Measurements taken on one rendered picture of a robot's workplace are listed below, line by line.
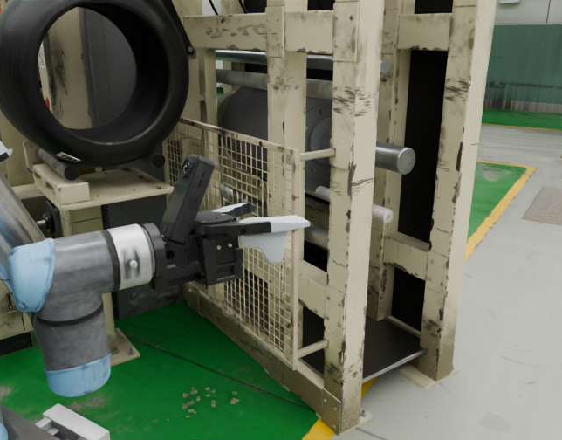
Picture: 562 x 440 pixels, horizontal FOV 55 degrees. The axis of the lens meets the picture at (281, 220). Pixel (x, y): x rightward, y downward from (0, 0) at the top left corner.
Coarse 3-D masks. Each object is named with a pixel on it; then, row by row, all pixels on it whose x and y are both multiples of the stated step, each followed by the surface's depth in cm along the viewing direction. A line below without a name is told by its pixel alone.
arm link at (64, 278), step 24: (48, 240) 61; (72, 240) 61; (96, 240) 62; (24, 264) 58; (48, 264) 58; (72, 264) 60; (96, 264) 61; (24, 288) 57; (48, 288) 58; (72, 288) 60; (96, 288) 62; (24, 312) 60; (48, 312) 60; (72, 312) 61
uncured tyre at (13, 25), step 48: (48, 0) 146; (96, 0) 152; (144, 0) 161; (0, 48) 146; (144, 48) 191; (0, 96) 154; (144, 96) 196; (48, 144) 158; (96, 144) 163; (144, 144) 173
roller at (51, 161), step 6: (42, 150) 184; (42, 156) 182; (48, 156) 177; (54, 156) 174; (48, 162) 176; (54, 162) 170; (60, 162) 167; (66, 162) 166; (54, 168) 171; (60, 168) 164; (66, 168) 161; (72, 168) 162; (60, 174) 166; (66, 174) 161; (72, 174) 162; (78, 174) 163; (72, 180) 163
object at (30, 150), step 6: (24, 144) 184; (30, 144) 185; (24, 150) 185; (30, 150) 186; (36, 150) 187; (30, 156) 186; (36, 156) 187; (30, 162) 187; (36, 162) 188; (42, 162) 189
